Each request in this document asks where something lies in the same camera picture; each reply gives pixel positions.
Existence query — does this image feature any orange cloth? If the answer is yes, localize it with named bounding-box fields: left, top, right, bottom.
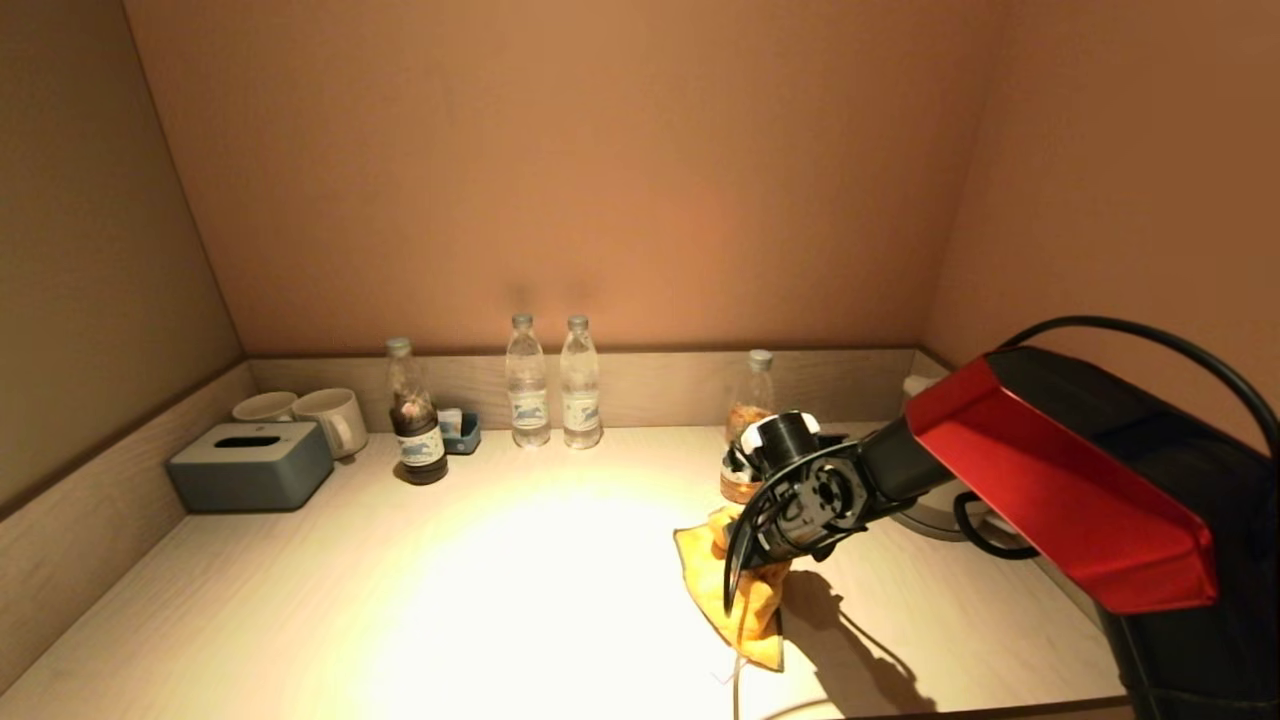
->
left=673, top=505, right=792, bottom=673

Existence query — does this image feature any amber tea bottle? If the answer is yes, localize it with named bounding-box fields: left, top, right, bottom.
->
left=720, top=349, right=777, bottom=505

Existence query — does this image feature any white electric kettle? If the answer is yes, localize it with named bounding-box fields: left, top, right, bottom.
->
left=900, top=374, right=996, bottom=516

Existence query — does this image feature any clear water bottle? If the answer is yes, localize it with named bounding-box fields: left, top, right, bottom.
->
left=559, top=315, right=604, bottom=451
left=505, top=313, right=552, bottom=450

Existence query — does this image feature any small blue tray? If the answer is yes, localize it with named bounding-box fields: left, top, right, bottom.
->
left=440, top=411, right=482, bottom=457

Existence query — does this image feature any dark drink bottle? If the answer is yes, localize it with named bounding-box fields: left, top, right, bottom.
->
left=386, top=338, right=450, bottom=487

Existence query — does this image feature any grey-blue tissue box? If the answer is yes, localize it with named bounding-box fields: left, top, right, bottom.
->
left=167, top=421, right=336, bottom=514

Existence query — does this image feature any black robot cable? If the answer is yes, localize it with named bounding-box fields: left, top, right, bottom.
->
left=722, top=315, right=1280, bottom=616

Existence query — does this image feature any white mug with handle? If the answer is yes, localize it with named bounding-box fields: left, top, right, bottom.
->
left=293, top=388, right=370, bottom=461

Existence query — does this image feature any white mug without visible handle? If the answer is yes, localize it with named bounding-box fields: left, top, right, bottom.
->
left=233, top=391, right=301, bottom=423

